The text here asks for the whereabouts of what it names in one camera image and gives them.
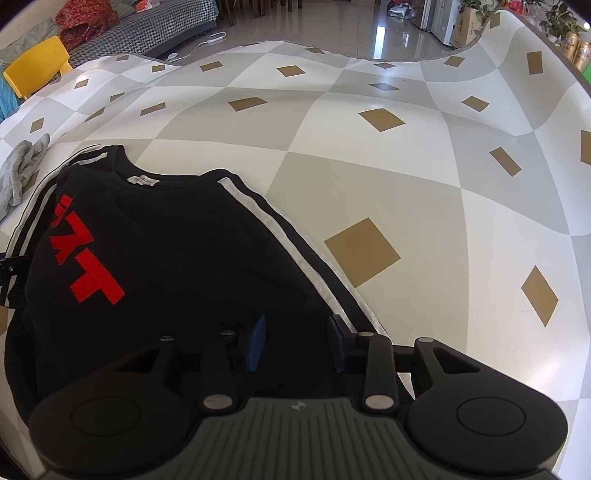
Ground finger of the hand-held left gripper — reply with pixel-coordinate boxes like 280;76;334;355
0;255;32;283

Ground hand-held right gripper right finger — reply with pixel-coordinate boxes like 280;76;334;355
327;314;483;414

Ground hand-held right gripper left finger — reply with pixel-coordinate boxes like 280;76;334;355
113;315;267;414

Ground black t-shirt red lettering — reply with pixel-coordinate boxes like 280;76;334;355
2;144;393;428

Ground grey sweatshirt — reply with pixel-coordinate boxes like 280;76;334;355
0;134;51;222

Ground checkered table cover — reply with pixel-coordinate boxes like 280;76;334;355
0;9;591;480

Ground blue cloth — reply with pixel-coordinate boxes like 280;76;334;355
0;76;19;123

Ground yellow plastic chair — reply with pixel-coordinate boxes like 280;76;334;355
2;36;74;100

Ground grey green cloth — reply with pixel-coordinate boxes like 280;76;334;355
0;21;63;65

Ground red patterned cloth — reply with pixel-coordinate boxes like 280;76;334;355
55;0;120;44

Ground houndstooth sofa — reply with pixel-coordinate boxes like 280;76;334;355
60;0;220;61

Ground white power strip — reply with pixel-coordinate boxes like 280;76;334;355
166;31;227;61

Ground grey fridge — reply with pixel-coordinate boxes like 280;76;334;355
422;0;455;44

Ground cardboard box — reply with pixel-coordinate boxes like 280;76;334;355
450;4;485;49

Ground trailing potted plant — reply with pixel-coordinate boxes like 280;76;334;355
462;0;499;19

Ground potted green plant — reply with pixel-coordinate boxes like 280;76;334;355
538;0;587;42

